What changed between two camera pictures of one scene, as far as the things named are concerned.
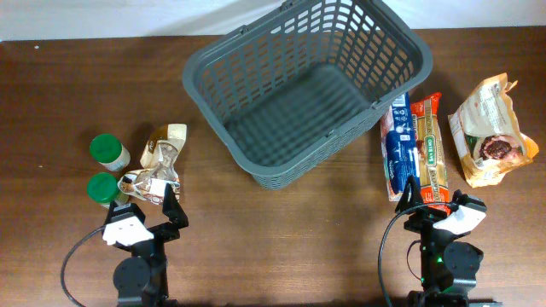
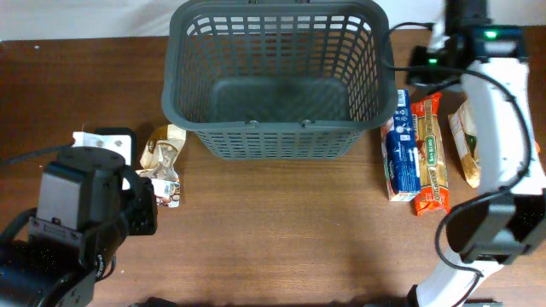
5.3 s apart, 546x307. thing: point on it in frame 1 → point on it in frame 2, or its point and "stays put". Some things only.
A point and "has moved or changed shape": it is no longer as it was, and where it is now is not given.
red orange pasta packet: [431, 159] stays put
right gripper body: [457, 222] → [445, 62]
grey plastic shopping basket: [278, 90] has moved or changed shape
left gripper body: [166, 233] → [140, 217]
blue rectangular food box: [398, 147] stays put
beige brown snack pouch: [158, 166] stays put
